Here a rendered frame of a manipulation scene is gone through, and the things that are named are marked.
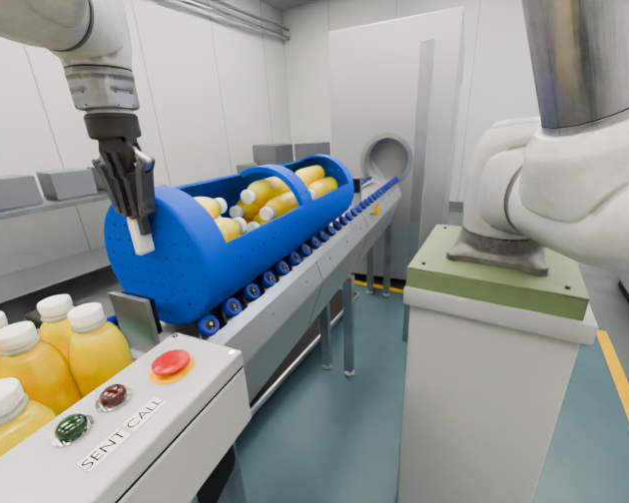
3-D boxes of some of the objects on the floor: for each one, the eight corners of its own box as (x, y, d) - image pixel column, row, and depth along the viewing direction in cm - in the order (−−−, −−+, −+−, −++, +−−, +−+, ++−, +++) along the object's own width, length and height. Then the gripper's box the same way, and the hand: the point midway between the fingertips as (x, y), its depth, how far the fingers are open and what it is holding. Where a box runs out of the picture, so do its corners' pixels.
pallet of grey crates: (332, 220, 500) (330, 141, 458) (307, 234, 437) (301, 144, 395) (274, 214, 560) (267, 144, 518) (243, 225, 496) (232, 147, 454)
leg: (355, 371, 183) (355, 274, 161) (352, 378, 178) (351, 278, 156) (346, 368, 185) (344, 272, 163) (342, 375, 180) (340, 277, 158)
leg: (389, 294, 266) (392, 224, 244) (388, 297, 261) (391, 226, 239) (383, 293, 268) (385, 223, 246) (381, 296, 263) (383, 225, 241)
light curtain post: (412, 337, 210) (434, 41, 150) (411, 342, 205) (433, 38, 144) (403, 335, 212) (421, 43, 152) (401, 340, 207) (420, 40, 147)
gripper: (60, 114, 49) (103, 255, 57) (114, 108, 44) (153, 263, 52) (107, 116, 55) (139, 243, 64) (159, 110, 50) (187, 249, 59)
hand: (141, 234), depth 57 cm, fingers closed, pressing on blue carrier
